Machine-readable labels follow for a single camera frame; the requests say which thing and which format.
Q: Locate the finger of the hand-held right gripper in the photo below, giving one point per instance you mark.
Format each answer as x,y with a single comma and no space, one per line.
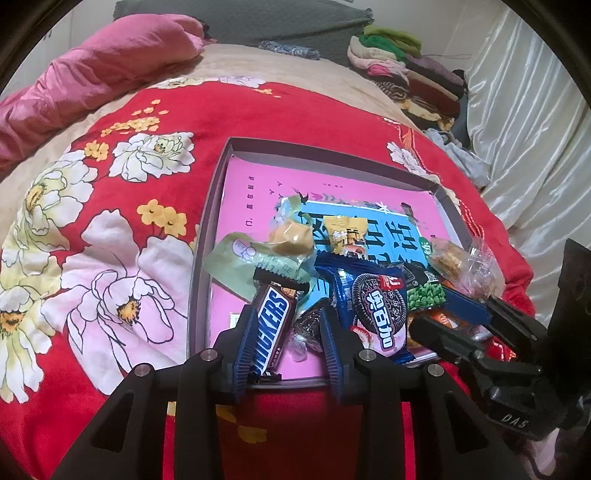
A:
466,304
434,332

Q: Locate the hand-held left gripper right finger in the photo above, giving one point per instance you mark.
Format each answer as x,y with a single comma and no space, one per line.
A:
332,355

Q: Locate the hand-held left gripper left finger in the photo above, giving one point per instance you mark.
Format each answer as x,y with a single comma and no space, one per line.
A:
242,364

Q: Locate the orange snack packet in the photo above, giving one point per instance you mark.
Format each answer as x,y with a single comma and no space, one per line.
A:
452,320

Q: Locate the clear-wrapped pale cake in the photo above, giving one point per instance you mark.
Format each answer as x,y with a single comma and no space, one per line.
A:
480,272

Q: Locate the clear-wrapped chocolate roll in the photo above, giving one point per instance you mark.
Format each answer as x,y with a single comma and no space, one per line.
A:
310,323

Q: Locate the brown chocolate bar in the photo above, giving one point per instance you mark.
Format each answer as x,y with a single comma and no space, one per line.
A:
272,318

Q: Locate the blue cookie packet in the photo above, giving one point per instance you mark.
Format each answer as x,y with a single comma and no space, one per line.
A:
369,300

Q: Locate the shallow grey cardboard box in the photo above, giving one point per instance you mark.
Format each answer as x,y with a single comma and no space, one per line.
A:
202,295

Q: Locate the light green pastry packet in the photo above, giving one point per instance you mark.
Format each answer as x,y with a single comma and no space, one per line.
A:
235,258

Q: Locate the yellow snack stick packet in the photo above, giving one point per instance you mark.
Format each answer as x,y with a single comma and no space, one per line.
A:
344,233

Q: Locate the crumpled grey white garment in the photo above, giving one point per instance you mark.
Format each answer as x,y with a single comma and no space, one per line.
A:
461,157

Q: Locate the pink book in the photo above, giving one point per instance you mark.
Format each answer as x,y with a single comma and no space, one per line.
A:
249,184

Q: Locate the white satin curtain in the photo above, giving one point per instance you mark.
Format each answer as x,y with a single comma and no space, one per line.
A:
531,115

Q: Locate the stack of folded clothes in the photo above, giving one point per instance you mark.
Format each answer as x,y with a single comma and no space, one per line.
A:
415,78

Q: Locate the red floral blanket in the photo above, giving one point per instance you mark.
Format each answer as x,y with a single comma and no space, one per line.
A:
323,115

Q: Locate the beige blanket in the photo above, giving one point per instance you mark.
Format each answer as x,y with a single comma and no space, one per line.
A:
258,64

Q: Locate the blue grey patterned pillow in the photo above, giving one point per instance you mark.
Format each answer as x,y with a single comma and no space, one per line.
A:
288,50

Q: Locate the pink pillow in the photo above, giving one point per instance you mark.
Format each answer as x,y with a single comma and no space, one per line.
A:
106,64

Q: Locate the dark maroon cloth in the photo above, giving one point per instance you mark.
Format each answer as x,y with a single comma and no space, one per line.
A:
207,33

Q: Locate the grey headboard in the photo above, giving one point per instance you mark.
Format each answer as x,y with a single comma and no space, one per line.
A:
254,21

